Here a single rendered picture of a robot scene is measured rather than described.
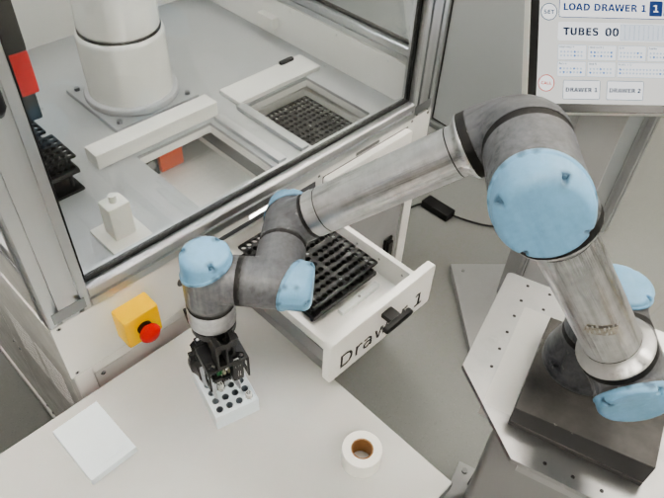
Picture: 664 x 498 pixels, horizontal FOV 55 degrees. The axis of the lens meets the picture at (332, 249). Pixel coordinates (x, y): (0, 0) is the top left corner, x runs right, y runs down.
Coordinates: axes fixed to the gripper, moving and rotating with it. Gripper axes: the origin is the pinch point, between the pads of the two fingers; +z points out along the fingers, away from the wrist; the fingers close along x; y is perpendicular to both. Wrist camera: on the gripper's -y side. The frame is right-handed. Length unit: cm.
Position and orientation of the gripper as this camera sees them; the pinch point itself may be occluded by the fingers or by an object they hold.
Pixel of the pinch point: (218, 380)
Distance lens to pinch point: 120.3
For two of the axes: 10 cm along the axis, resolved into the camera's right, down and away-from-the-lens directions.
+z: -0.4, 7.1, 7.1
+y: 5.0, 6.3, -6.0
